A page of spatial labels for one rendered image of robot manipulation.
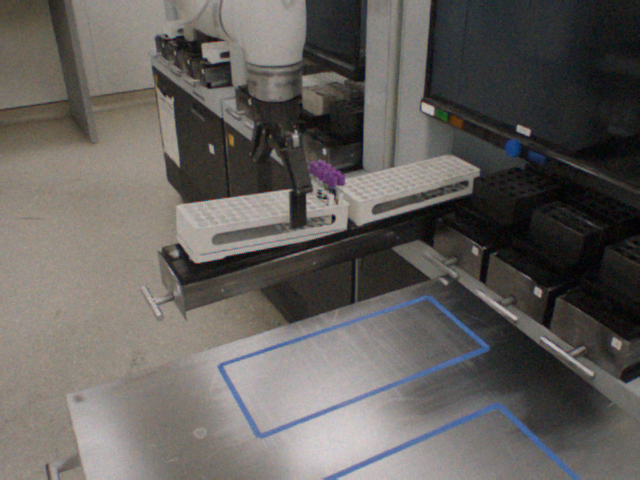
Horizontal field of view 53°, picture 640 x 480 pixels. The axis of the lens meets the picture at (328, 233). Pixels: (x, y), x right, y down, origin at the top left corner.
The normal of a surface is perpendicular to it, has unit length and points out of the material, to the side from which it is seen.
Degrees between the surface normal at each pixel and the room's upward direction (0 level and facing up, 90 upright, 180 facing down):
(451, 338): 0
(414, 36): 90
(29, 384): 0
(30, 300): 0
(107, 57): 90
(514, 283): 90
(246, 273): 90
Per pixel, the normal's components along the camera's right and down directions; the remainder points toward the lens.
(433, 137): 0.50, 0.42
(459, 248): -0.87, 0.25
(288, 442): 0.00, -0.87
